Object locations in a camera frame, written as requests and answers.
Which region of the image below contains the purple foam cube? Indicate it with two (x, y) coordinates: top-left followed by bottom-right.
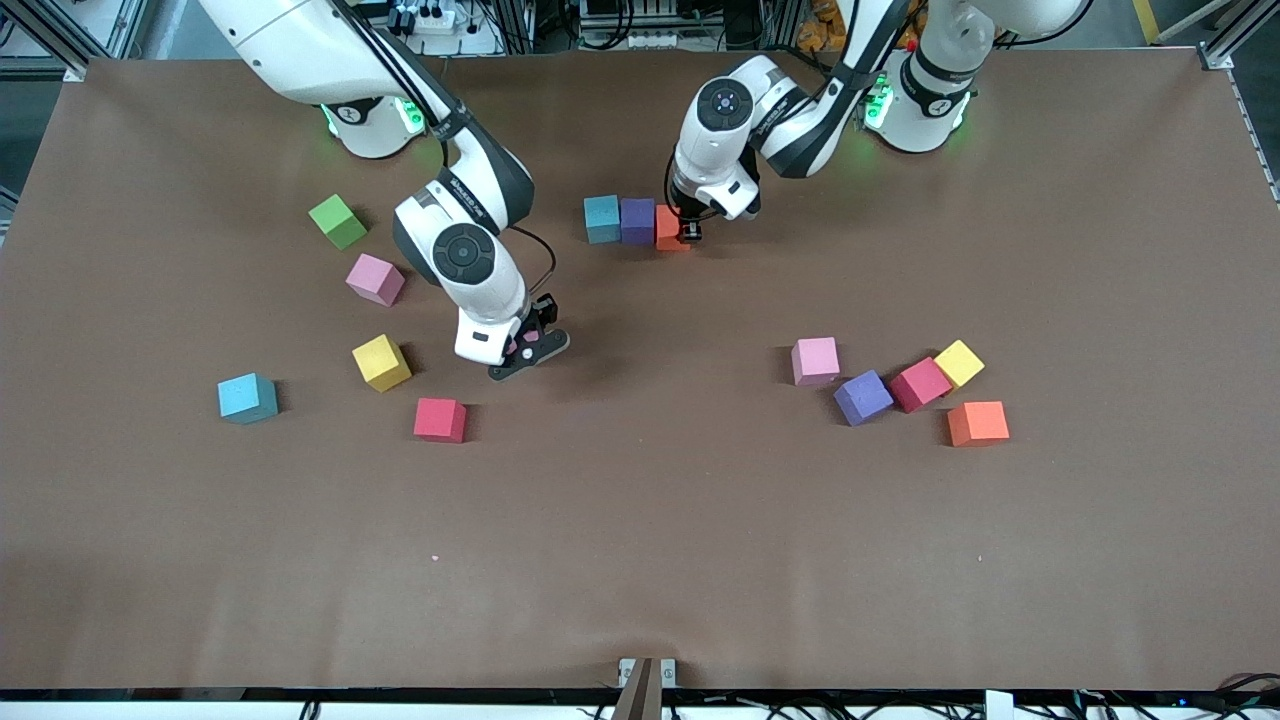
(620, 198), (658, 247)
(834, 369), (895, 427)

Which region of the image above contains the light blue foam cube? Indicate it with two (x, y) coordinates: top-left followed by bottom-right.
(584, 195), (622, 245)
(217, 373), (279, 425)

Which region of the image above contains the red foam cube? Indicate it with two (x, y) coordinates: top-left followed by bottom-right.
(889, 357), (953, 414)
(414, 397), (468, 444)

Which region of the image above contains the yellow foam cube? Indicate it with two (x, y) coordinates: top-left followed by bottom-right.
(351, 334), (413, 393)
(933, 339), (986, 391)

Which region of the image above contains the electronics rack unit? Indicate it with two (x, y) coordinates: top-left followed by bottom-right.
(578, 0), (683, 51)

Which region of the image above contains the green foam cube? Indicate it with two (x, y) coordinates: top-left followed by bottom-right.
(308, 194), (368, 251)

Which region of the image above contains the bag of orange items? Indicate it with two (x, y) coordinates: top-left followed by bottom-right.
(797, 0), (851, 53)

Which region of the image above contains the paper table cover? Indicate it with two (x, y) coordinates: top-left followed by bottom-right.
(0, 45), (1280, 693)

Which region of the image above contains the white power strip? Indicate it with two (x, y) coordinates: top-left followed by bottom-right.
(385, 3), (459, 36)

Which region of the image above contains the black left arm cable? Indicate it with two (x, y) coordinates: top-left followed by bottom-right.
(664, 0), (901, 223)

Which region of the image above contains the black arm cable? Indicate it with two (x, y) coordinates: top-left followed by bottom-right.
(330, 0), (558, 298)
(664, 0), (901, 223)

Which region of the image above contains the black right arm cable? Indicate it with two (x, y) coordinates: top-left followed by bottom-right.
(330, 0), (558, 298)

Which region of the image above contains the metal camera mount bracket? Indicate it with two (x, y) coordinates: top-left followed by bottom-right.
(617, 656), (678, 720)

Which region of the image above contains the aluminium frame profile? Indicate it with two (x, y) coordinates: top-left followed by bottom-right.
(1200, 0), (1280, 71)
(0, 0), (86, 83)

